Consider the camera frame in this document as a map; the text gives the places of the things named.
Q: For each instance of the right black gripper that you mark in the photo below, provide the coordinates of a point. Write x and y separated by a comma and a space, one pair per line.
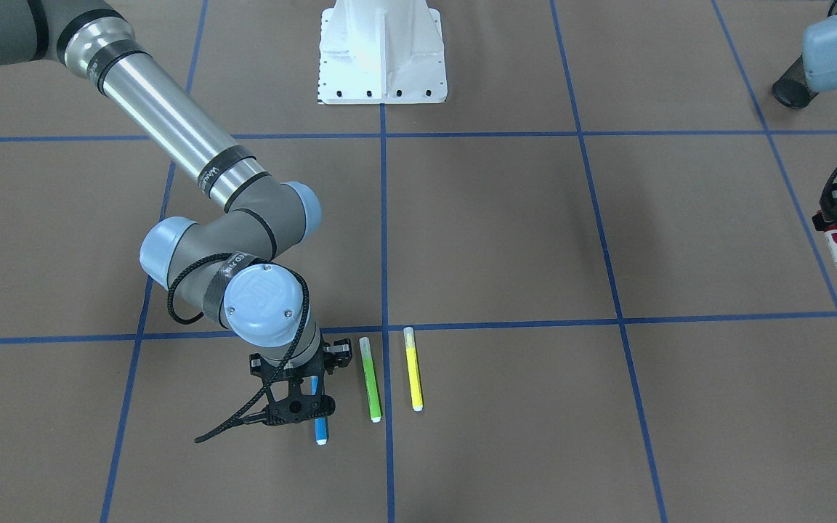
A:
337, 353

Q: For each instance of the blue highlighter pen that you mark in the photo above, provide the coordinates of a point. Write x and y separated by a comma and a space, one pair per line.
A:
320, 425

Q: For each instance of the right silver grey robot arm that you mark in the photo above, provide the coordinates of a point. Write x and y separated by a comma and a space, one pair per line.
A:
223, 270

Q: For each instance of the green highlighter pen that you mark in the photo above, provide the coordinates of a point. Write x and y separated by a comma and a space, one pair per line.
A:
371, 382

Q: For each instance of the yellow highlighter pen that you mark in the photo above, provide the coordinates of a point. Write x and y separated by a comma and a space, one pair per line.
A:
413, 370

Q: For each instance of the far black mesh pen cup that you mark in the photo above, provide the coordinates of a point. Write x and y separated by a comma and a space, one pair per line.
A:
791, 90

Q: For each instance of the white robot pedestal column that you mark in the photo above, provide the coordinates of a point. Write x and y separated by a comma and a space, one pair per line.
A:
381, 52

